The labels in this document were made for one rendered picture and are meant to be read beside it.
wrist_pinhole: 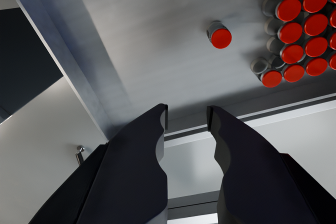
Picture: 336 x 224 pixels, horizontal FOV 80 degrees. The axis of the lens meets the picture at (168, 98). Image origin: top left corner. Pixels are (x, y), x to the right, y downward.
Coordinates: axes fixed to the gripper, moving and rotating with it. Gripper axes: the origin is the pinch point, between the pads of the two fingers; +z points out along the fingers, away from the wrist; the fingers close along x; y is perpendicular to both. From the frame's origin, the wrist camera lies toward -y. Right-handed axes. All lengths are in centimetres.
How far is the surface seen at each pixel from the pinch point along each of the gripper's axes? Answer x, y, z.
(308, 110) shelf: 18.5, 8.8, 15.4
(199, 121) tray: 2.7, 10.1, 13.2
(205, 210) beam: 16, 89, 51
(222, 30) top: 3.6, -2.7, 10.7
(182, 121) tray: 0.4, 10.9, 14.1
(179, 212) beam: 4, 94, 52
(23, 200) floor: -145, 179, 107
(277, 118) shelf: 14.6, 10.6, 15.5
